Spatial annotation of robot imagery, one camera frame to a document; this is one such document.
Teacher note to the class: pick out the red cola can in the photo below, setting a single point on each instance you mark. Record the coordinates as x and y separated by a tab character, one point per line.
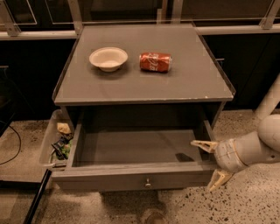
155	61

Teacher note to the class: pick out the crumpled beige wrapper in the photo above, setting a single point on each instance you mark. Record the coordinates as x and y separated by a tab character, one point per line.
63	128

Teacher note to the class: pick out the grey top drawer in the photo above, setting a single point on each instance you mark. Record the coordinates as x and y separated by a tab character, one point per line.
129	160

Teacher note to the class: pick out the green snack bag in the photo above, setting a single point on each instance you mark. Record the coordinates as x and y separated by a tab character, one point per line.
63	146

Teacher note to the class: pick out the metal railing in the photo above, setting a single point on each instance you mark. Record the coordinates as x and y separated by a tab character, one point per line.
65	19

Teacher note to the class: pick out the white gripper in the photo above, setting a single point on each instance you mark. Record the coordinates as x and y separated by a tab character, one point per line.
225	155

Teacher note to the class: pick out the white paper bowl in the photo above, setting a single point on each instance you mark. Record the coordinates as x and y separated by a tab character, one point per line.
108	59

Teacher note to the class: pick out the grey drawer cabinet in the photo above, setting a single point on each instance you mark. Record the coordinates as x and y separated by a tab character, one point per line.
194	75

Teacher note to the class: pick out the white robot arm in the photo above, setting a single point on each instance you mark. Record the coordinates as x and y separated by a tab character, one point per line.
258	147

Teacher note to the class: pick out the black floor bar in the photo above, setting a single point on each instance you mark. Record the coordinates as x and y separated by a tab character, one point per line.
37	198

